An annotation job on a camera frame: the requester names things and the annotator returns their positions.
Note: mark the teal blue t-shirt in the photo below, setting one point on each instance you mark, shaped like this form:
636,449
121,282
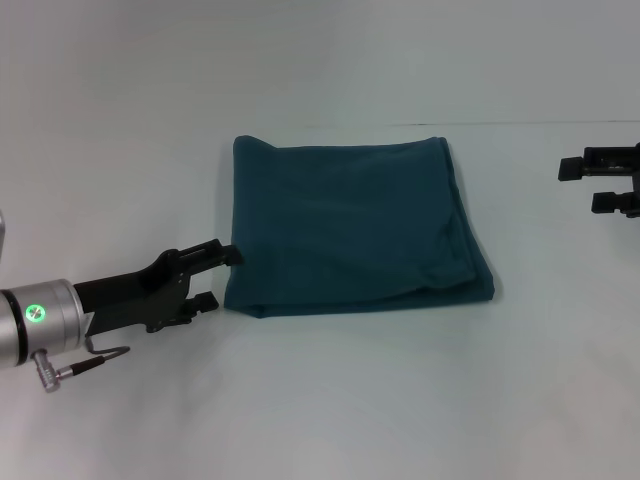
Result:
350,230

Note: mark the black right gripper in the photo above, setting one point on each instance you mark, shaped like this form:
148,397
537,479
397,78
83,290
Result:
634,185

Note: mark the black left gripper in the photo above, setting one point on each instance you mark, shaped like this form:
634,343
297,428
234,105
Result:
130,295

